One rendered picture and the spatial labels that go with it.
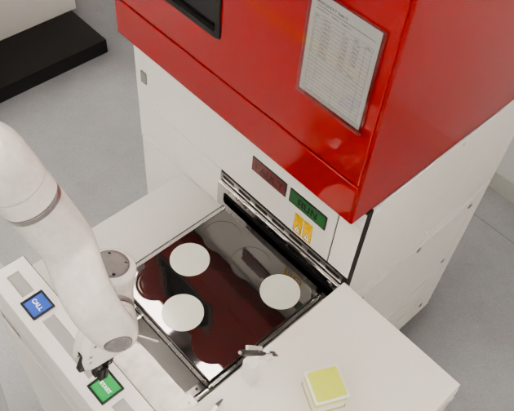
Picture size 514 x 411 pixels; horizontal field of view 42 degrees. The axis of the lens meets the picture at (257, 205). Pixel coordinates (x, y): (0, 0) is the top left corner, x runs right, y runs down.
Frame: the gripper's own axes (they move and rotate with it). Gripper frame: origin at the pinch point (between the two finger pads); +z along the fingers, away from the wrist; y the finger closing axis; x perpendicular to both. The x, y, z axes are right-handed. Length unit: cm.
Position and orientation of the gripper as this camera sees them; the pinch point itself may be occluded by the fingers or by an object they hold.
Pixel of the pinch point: (99, 369)
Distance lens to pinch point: 141.3
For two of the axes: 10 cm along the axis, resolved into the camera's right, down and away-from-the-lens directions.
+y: -7.0, 3.6, -6.2
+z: -2.1, 7.1, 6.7
